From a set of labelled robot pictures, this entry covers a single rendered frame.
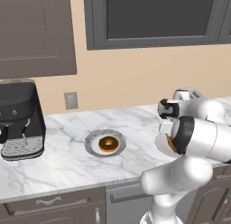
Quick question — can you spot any brown arched cupboard door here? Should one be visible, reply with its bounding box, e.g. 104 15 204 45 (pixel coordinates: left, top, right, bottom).
185 173 231 224

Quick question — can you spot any silver metal tap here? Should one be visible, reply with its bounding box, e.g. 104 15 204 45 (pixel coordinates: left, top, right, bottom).
171 88 205 101

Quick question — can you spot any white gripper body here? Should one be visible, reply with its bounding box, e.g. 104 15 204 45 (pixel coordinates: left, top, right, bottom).
154 133 179 159

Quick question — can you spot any grey wall socket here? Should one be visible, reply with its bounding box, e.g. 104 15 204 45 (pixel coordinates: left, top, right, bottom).
63 90 79 111

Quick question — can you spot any brown base cupboard door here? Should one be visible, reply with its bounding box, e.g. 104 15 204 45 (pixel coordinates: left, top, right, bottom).
0 201 107 224

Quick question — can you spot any dark dishwasher handle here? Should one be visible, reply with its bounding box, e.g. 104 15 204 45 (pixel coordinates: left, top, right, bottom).
109 191 153 204

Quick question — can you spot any silver drawer handle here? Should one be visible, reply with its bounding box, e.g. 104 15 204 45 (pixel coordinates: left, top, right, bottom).
35 196 63 206

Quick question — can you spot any grey round plate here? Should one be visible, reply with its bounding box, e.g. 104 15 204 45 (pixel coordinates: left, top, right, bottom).
84 128 127 158

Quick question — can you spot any grey dishwasher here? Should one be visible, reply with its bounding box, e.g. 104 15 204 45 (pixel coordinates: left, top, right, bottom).
105 182 155 224

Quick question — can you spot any brown wall cupboard door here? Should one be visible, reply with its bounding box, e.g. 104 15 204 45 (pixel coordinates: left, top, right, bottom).
0 0 78 80

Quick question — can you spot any brown drawer front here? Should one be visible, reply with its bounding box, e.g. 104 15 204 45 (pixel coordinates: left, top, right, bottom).
0 186 106 219

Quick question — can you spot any chocolate glazed donut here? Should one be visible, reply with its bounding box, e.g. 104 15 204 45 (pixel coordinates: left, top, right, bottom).
97 135 120 154

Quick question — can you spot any black coffee machine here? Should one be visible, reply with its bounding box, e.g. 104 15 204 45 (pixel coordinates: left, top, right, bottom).
0 78 47 162

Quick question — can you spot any grey framed window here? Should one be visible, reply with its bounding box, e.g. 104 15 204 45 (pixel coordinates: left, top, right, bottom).
82 0 231 51

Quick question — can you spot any orange pastry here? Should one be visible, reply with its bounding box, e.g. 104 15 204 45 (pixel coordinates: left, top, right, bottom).
167 136 179 154

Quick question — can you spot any silver cupboard door handle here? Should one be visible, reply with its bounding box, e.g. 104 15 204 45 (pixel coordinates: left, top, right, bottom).
95 206 101 224

